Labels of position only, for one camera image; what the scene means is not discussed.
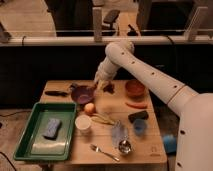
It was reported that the silver fork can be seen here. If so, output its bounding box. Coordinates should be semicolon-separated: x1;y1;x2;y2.
90;144;120;162

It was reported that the black handled knife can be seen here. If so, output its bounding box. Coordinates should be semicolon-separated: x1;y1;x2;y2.
45;91;69;97

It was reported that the dark grape bunch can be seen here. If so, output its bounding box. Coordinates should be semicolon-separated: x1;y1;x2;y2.
103;82;115;94

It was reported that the small grey object behind bowl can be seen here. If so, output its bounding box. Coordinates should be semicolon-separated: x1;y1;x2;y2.
69;83;78;91

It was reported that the metal measuring cup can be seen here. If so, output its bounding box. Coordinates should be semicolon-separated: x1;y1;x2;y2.
118;140;132;155

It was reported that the small blue cup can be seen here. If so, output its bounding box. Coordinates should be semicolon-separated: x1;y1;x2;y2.
133;119;146;136

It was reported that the orange carrot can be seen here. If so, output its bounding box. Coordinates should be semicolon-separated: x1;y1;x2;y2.
125;102;147;109

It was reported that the orange round fruit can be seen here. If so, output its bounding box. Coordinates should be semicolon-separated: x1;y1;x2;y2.
84;103;96;115

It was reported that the wooden table board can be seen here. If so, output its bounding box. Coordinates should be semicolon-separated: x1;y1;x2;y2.
39;79;168;166

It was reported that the white paper cup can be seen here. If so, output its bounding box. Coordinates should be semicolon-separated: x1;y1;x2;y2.
75;115;91;134

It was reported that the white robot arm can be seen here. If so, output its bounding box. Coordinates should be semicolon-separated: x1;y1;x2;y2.
94;41;213;171

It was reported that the black office chair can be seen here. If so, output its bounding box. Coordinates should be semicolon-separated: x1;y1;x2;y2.
103;9;120;30

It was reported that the orange bowl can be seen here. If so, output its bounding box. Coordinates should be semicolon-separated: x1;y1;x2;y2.
125;79;145;98

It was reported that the crumpled clear plastic bag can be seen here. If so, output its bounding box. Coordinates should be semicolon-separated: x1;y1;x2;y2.
111;121;128;148

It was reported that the purple bowl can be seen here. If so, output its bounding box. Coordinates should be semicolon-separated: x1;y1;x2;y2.
71;85;94;104

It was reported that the dark brown sponge block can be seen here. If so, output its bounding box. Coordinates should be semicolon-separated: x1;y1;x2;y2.
128;111;149;123

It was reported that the green plastic tray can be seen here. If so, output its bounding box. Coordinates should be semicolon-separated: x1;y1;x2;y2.
14;103;77;161

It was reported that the blue sponge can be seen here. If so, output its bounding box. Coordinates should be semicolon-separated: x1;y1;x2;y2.
43;118;62;139

